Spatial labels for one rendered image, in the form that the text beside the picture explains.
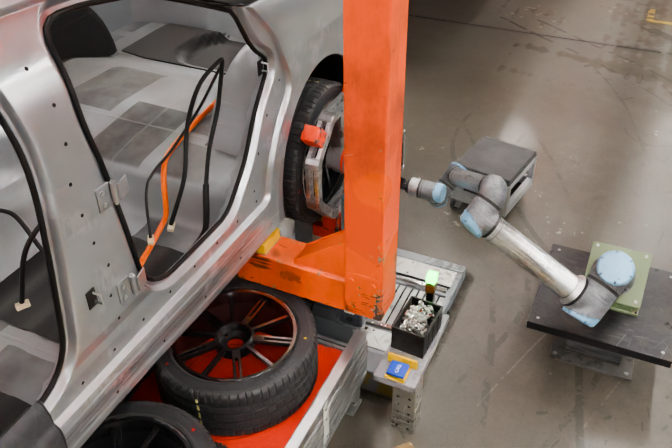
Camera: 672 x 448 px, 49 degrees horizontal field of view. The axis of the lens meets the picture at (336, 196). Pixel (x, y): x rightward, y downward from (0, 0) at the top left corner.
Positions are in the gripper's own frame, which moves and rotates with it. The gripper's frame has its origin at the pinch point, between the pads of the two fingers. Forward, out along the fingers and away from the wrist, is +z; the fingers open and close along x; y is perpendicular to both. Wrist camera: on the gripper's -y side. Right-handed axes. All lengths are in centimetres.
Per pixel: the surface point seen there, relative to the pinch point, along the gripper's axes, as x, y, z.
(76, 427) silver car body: -117, -148, 15
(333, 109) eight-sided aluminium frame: 16, -49, 9
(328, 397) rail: -98, -62, -30
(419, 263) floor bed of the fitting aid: -32, 48, -24
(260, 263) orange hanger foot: -56, -57, 16
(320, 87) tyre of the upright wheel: 23, -53, 16
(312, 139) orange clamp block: -2, -66, 6
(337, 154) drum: -0.5, -36.9, 5.4
